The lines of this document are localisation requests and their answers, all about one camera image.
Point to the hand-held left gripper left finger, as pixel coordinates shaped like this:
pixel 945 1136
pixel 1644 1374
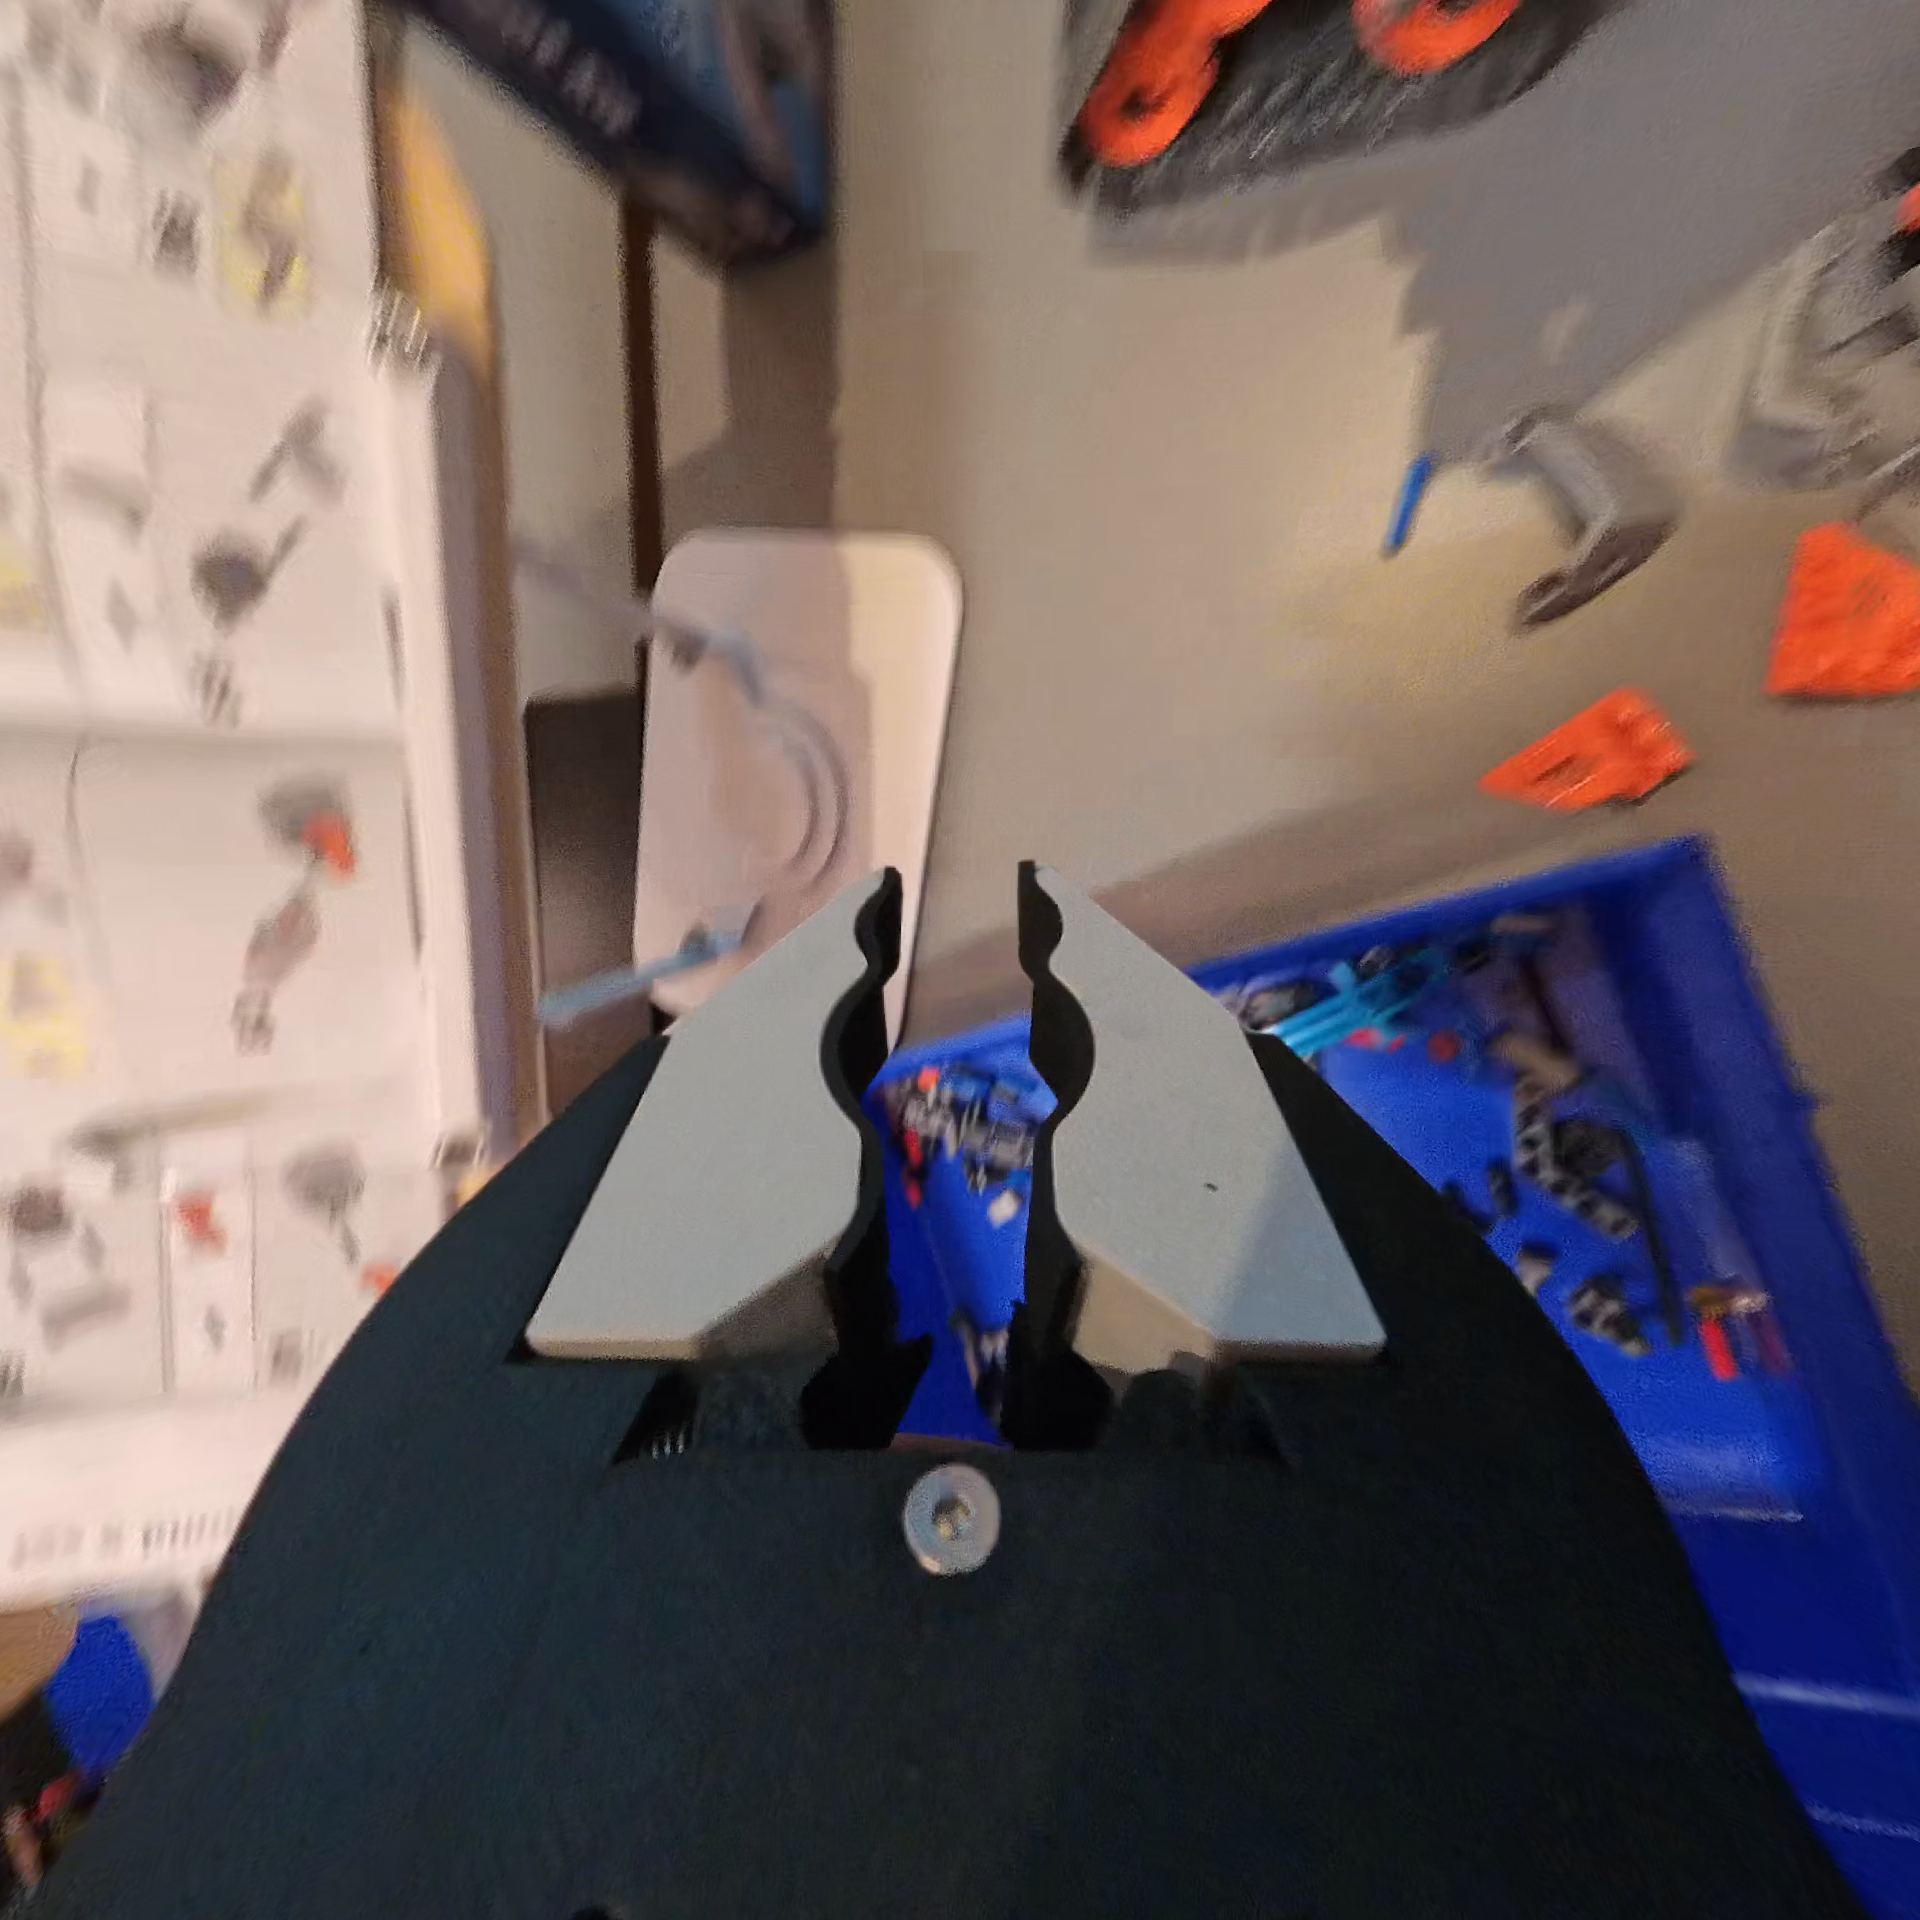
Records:
pixel 704 1185

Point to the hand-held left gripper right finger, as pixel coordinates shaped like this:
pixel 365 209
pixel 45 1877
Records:
pixel 1201 1185

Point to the heap of small toy parts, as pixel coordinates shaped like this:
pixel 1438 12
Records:
pixel 1561 1154

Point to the blue plastic bin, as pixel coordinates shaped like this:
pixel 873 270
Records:
pixel 1771 1574

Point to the grey curved toy panel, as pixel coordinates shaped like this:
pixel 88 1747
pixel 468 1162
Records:
pixel 1574 465

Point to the grey panel assembly orange pins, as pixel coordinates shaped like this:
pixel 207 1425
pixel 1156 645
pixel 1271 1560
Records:
pixel 1831 360

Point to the teal toy rotor blade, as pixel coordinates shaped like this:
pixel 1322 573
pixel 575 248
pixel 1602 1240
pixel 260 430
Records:
pixel 1350 1008

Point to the orange triangular toy panel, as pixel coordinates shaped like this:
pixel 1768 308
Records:
pixel 1590 759
pixel 1853 623

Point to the blue toy pin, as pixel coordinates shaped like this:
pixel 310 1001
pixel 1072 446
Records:
pixel 1406 503

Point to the white instruction booklet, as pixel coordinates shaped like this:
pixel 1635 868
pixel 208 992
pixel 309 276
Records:
pixel 180 451

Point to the blue cardboard box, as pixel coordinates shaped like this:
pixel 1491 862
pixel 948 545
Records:
pixel 674 120

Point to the grey orange tracked toy vehicle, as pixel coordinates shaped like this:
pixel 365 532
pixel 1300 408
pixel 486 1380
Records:
pixel 1290 120

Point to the white suction mount plate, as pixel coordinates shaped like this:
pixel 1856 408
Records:
pixel 884 674

